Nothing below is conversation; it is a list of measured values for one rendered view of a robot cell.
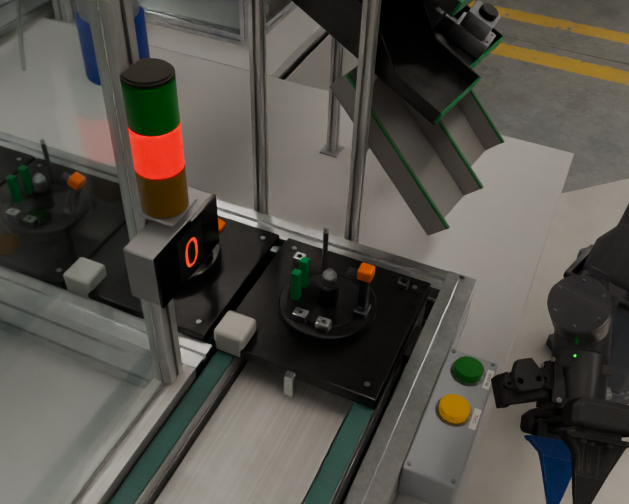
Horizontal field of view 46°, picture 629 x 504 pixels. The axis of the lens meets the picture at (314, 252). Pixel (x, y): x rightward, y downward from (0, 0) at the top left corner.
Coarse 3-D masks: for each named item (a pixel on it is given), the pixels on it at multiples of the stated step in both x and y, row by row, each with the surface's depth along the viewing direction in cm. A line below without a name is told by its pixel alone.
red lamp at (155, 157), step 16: (128, 128) 70; (176, 128) 70; (144, 144) 70; (160, 144) 70; (176, 144) 71; (144, 160) 71; (160, 160) 71; (176, 160) 72; (144, 176) 72; (160, 176) 72
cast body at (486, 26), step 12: (468, 12) 113; (480, 12) 113; (492, 12) 113; (444, 24) 118; (456, 24) 115; (468, 24) 114; (480, 24) 113; (492, 24) 113; (456, 36) 117; (468, 36) 116; (480, 36) 115; (492, 36) 117; (468, 48) 117; (480, 48) 116
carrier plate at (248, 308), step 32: (288, 256) 115; (320, 256) 115; (256, 288) 109; (384, 288) 110; (416, 288) 110; (256, 320) 105; (384, 320) 105; (224, 352) 103; (256, 352) 100; (288, 352) 101; (320, 352) 101; (352, 352) 101; (384, 352) 101; (320, 384) 98; (352, 384) 97; (384, 384) 98
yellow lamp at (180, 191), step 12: (144, 180) 73; (156, 180) 72; (168, 180) 73; (180, 180) 74; (144, 192) 74; (156, 192) 73; (168, 192) 74; (180, 192) 75; (144, 204) 75; (156, 204) 74; (168, 204) 74; (180, 204) 76; (156, 216) 75; (168, 216) 76
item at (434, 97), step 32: (320, 0) 103; (352, 0) 100; (384, 0) 112; (416, 0) 109; (352, 32) 103; (384, 32) 110; (416, 32) 112; (384, 64) 103; (416, 64) 109; (448, 64) 112; (416, 96) 103; (448, 96) 108
